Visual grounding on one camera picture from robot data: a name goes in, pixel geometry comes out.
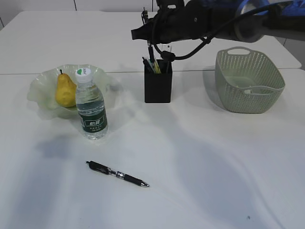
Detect yellow pear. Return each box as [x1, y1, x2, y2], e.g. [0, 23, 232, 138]
[55, 69, 77, 108]

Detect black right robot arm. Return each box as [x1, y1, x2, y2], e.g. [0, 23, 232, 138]
[131, 0, 305, 44]

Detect black square pen holder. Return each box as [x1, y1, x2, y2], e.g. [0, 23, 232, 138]
[144, 59, 173, 103]

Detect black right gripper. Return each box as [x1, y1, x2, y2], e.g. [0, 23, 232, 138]
[131, 0, 214, 43]

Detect black pen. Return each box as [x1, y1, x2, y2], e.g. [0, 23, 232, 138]
[142, 57, 155, 73]
[141, 7, 155, 66]
[86, 161, 150, 187]

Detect pale green plastic basket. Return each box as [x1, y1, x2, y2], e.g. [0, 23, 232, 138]
[215, 47, 285, 114]

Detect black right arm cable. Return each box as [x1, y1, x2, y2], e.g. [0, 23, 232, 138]
[150, 4, 282, 61]

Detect clear yellow waste packaging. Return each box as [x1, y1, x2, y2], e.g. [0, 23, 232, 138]
[244, 88, 261, 94]

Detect clear plastic ruler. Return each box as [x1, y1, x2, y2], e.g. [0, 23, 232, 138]
[158, 44, 173, 74]

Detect yellow utility knife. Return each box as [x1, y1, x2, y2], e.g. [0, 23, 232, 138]
[152, 60, 161, 74]

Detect pale green wavy glass plate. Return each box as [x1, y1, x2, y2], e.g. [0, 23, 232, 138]
[27, 64, 122, 119]

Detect clear water bottle green label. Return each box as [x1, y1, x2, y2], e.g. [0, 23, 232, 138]
[75, 67, 108, 140]

